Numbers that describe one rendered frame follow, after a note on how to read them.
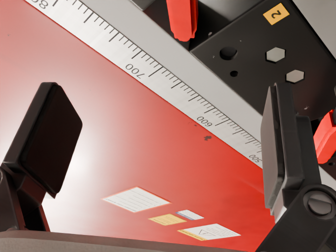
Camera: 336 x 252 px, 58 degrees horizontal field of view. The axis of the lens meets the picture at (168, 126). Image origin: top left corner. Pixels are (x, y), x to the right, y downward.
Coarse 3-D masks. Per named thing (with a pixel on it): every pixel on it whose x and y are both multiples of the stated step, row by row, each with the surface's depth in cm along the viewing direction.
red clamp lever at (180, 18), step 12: (168, 0) 18; (180, 0) 18; (192, 0) 18; (168, 12) 19; (180, 12) 18; (192, 12) 18; (180, 24) 19; (192, 24) 19; (180, 36) 20; (192, 36) 20
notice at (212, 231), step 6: (192, 228) 66; (198, 228) 66; (204, 228) 65; (210, 228) 65; (216, 228) 64; (222, 228) 64; (192, 234) 70; (198, 234) 70; (204, 234) 69; (210, 234) 68; (216, 234) 68; (222, 234) 67; (228, 234) 67; (234, 234) 66
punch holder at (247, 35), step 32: (224, 0) 25; (256, 0) 22; (288, 0) 21; (320, 0) 20; (224, 32) 24; (256, 32) 23; (288, 32) 23; (320, 32) 22; (224, 64) 26; (256, 64) 26; (288, 64) 25; (320, 64) 25; (256, 96) 29; (320, 96) 28
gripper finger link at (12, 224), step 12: (0, 168) 11; (0, 180) 10; (12, 180) 11; (0, 192) 10; (12, 192) 10; (0, 204) 10; (12, 204) 10; (0, 216) 9; (12, 216) 9; (24, 216) 12; (36, 216) 12; (0, 228) 9; (12, 228) 9; (24, 228) 10; (36, 228) 11; (48, 228) 12
